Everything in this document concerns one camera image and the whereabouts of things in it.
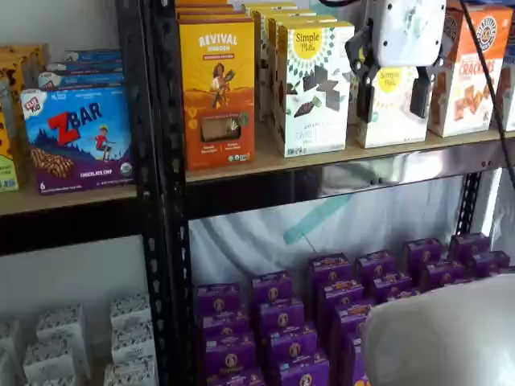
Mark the teal tape strip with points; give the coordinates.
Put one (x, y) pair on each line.
(306, 229)

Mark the blue Zbar snack box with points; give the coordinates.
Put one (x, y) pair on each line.
(80, 140)
(94, 55)
(80, 80)
(84, 67)

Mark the orange pretzel crackers box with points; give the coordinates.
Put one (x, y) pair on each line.
(466, 88)

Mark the Simple Mills chocolate thins box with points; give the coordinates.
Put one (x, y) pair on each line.
(297, 19)
(318, 100)
(269, 5)
(281, 12)

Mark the black metal shelf rack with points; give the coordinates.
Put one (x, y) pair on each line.
(173, 120)
(133, 120)

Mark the purple Annie's snack box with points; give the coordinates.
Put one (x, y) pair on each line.
(237, 378)
(402, 295)
(442, 275)
(340, 299)
(422, 255)
(350, 317)
(271, 287)
(390, 285)
(356, 356)
(303, 372)
(376, 265)
(281, 317)
(468, 246)
(330, 267)
(225, 327)
(229, 354)
(217, 299)
(291, 346)
(489, 263)

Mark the orange Revival cracker box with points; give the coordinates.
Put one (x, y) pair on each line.
(205, 8)
(217, 17)
(217, 100)

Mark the yellow Bobo's snack box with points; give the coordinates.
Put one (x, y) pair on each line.
(6, 161)
(28, 56)

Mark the blue and white cracker box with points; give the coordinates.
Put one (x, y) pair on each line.
(507, 100)

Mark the white plastic backdrop sheet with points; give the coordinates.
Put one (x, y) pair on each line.
(249, 241)

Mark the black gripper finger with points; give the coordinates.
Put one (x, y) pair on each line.
(364, 92)
(419, 96)

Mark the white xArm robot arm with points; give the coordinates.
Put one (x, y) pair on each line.
(442, 342)

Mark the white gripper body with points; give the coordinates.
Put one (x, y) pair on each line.
(406, 32)

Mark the wooden shelf board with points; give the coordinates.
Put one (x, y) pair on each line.
(60, 201)
(265, 161)

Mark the Simple Mills almond bars box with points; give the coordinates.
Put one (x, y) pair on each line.
(396, 112)

